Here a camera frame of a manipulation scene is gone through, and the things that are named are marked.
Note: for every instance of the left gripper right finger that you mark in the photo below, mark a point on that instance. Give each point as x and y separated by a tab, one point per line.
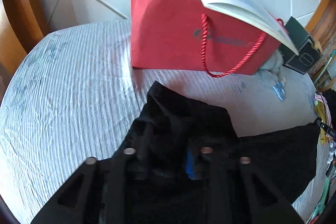
234	190

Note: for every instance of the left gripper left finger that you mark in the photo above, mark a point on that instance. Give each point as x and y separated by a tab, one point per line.
103	191

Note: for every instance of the black t-shirt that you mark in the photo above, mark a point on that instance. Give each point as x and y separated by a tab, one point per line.
182	162

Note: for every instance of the pile of colourful clothes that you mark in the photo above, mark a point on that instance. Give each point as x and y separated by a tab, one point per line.
324	106

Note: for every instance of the dark green gift box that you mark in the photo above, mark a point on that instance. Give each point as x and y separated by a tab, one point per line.
304	44

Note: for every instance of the grey plush toy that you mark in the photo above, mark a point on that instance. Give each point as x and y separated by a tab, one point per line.
273	66

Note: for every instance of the striped floral bed sheet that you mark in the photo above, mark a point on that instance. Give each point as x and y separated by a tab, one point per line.
75	95

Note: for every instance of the red paper gift bag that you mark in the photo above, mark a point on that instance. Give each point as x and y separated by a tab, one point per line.
184	35

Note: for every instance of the blue handled scissors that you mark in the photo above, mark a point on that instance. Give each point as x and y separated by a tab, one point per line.
279	89

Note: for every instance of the wooden bed frame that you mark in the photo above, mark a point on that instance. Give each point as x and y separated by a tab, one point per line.
23	25

